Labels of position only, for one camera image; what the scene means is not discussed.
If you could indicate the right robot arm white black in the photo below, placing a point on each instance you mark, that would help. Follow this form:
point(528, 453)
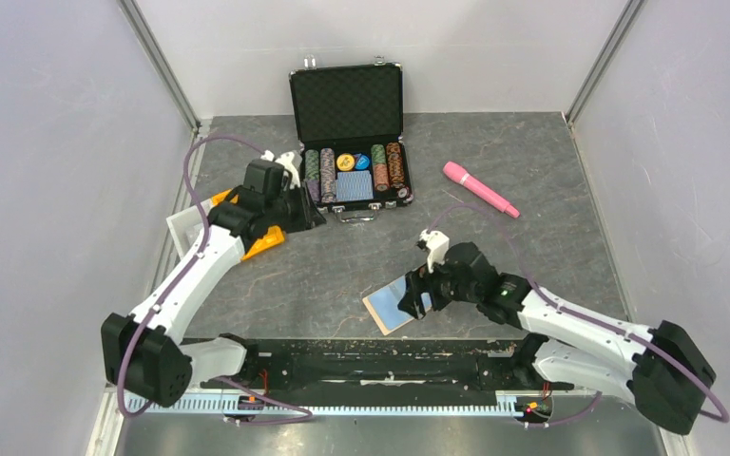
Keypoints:
point(660, 371)

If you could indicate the right aluminium frame post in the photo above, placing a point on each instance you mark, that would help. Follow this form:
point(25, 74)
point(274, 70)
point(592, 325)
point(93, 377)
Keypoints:
point(614, 40)

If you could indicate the white toothed cable rail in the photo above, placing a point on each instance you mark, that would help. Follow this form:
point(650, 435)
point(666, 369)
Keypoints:
point(233, 404)

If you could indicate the green purple chip stack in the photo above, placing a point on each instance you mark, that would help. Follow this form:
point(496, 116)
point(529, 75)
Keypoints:
point(312, 171)

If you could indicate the orange brown chip stack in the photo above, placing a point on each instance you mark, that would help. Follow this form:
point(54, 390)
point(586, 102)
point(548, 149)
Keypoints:
point(396, 170)

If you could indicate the yellow plastic bin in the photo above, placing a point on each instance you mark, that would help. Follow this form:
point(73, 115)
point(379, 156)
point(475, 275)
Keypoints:
point(248, 215)

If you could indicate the aluminium frame post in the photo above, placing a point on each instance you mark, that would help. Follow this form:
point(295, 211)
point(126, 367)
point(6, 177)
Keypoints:
point(135, 17)
point(614, 40)

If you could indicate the green red chip stack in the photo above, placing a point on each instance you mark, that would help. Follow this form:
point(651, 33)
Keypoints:
point(380, 168)

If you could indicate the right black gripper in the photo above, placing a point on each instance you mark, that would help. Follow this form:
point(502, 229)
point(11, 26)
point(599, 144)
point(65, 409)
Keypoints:
point(412, 300)

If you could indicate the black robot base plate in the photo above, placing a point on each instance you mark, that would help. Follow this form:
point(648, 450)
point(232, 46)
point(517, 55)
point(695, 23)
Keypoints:
point(390, 372)

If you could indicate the left aluminium frame post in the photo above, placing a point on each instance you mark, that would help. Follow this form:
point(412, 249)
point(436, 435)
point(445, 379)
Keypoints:
point(135, 17)

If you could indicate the black poker chip case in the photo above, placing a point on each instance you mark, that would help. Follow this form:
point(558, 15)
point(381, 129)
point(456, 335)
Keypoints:
point(349, 109)

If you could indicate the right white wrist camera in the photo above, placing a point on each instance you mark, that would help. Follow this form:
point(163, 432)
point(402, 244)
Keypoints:
point(435, 244)

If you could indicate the pink cylindrical tool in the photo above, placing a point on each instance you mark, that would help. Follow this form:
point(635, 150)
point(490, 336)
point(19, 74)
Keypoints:
point(458, 174)

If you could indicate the white plastic bin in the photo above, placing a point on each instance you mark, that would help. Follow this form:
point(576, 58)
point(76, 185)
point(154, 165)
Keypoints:
point(185, 229)

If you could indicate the blue playing card deck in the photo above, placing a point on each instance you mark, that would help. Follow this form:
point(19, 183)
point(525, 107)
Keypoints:
point(354, 186)

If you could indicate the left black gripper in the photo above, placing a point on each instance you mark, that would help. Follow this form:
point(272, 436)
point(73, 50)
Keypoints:
point(308, 214)

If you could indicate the blue tan chip stack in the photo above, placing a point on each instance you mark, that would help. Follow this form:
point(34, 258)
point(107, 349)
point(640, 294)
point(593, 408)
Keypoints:
point(327, 175)

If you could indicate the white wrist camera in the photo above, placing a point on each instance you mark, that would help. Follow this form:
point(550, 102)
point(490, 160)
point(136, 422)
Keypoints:
point(435, 244)
point(290, 161)

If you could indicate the yellow dealer button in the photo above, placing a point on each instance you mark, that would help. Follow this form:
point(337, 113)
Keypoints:
point(345, 162)

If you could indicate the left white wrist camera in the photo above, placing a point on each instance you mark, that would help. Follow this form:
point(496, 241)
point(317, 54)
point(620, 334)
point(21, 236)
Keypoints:
point(290, 161)

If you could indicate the blue dealer button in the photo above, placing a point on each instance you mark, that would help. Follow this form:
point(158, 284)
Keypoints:
point(362, 162)

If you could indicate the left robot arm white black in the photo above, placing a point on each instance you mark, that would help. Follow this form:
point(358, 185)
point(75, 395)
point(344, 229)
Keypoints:
point(144, 351)

